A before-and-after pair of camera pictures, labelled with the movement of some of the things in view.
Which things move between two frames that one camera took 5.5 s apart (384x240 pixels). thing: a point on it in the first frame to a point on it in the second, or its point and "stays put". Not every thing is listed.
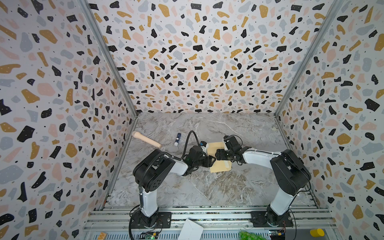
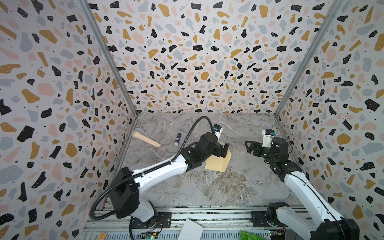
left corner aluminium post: (89, 12) stays put
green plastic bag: (245, 235) stays put
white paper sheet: (190, 231) stays put
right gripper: (224, 154) to (256, 148)
